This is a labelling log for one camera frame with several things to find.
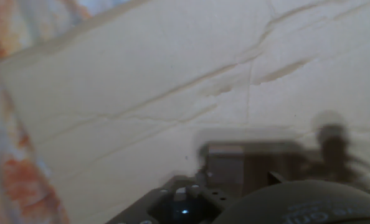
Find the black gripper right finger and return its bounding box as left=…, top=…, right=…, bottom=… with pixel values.
left=267, top=170, right=288, bottom=187

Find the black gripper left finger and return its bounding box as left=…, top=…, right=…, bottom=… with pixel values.
left=105, top=174, right=235, bottom=224

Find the small wooden block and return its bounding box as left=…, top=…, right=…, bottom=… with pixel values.
left=205, top=141, right=301, bottom=197

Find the brown cardboard sheet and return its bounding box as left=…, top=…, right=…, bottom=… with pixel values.
left=0, top=0, right=370, bottom=224

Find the orange marble patterned mat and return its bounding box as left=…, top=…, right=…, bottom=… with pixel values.
left=0, top=0, right=148, bottom=224

